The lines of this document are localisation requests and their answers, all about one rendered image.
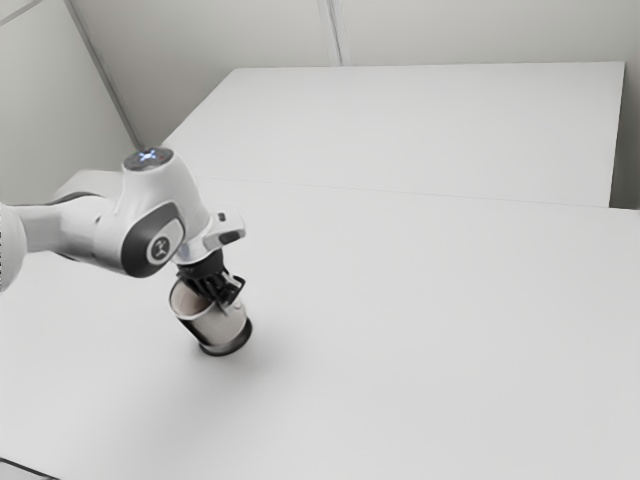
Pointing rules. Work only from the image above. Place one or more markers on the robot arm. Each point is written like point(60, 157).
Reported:
point(150, 215)

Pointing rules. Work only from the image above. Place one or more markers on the silver metal mug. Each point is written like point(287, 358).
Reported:
point(217, 320)

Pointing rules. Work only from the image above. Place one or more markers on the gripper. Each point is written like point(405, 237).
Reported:
point(206, 276)

